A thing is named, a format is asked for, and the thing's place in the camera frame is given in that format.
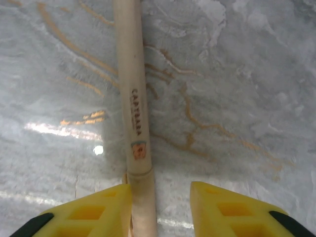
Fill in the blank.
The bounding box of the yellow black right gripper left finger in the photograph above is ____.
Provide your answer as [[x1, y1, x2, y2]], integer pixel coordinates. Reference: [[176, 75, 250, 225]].
[[11, 184, 133, 237]]

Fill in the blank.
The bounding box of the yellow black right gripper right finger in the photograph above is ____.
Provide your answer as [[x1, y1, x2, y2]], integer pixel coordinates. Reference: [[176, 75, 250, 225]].
[[190, 181, 316, 237]]

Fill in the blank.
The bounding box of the plain wooden chopstick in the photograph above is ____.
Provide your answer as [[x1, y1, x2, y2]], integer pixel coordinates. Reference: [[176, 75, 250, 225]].
[[122, 172, 135, 237]]

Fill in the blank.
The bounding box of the printed wooden chopstick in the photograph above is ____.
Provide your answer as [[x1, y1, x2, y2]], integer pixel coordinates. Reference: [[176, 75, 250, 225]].
[[112, 0, 158, 237]]

